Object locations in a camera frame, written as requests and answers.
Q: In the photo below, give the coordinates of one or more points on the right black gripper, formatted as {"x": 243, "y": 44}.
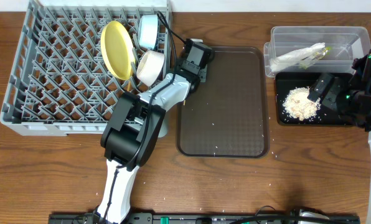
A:
{"x": 337, "y": 85}

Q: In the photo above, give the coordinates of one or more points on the dark brown serving tray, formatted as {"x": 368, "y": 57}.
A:
{"x": 227, "y": 116}

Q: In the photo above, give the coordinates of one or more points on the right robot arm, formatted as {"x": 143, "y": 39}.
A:
{"x": 351, "y": 100}

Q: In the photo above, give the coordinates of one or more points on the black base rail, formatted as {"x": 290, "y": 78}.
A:
{"x": 265, "y": 215}

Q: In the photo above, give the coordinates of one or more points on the pink white bowl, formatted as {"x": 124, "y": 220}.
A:
{"x": 150, "y": 67}

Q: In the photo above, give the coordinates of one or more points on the grey plastic dish rack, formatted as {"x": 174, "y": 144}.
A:
{"x": 59, "y": 84}

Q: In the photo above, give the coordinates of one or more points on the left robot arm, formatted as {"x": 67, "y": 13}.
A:
{"x": 137, "y": 122}

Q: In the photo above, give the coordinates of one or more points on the blue bowl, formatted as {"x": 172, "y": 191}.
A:
{"x": 148, "y": 29}

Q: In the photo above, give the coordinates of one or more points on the rice food waste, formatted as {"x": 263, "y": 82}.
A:
{"x": 298, "y": 106}

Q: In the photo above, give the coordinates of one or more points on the clear plastic bin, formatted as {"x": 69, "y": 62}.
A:
{"x": 347, "y": 43}

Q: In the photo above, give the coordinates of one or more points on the wooden chopstick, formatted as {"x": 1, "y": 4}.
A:
{"x": 128, "y": 86}

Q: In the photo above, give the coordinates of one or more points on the green snack packet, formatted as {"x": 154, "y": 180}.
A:
{"x": 312, "y": 59}

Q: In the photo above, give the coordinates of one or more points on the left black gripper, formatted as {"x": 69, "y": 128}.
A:
{"x": 202, "y": 74}

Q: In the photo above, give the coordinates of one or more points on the yellow round plate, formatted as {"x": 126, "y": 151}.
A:
{"x": 117, "y": 50}

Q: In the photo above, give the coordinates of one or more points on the black waste tray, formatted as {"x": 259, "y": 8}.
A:
{"x": 287, "y": 81}

